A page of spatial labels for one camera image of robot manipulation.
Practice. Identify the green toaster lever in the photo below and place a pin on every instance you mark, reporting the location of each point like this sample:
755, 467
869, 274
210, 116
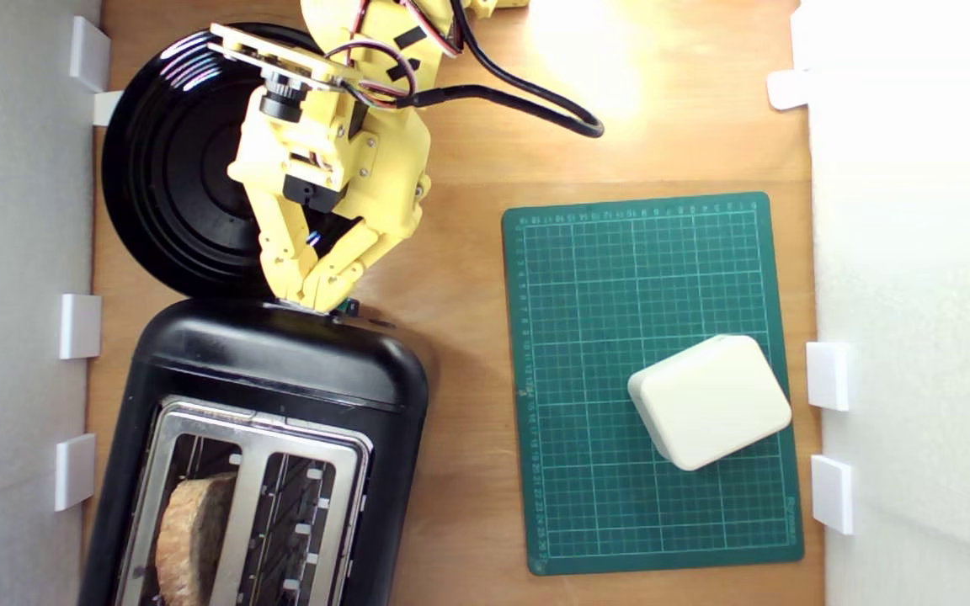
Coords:
350, 306

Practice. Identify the black two-slot toaster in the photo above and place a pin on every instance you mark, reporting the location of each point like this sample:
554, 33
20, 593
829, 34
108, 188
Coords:
283, 362

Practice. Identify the black round plate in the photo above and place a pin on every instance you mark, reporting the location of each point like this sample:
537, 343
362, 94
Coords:
157, 177

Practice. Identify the green cutting mat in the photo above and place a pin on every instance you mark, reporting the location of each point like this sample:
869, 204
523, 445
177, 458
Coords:
603, 337

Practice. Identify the brown bread slice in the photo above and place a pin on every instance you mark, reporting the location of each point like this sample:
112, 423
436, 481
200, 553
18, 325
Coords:
194, 530

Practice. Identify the white rounded block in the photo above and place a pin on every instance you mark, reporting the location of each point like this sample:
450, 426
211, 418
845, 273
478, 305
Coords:
708, 402

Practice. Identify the yellow wrist camera mount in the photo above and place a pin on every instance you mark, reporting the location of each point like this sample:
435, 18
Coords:
270, 57

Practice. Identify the white wall clip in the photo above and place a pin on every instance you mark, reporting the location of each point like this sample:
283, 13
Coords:
74, 471
786, 89
79, 326
87, 52
832, 495
827, 376
106, 108

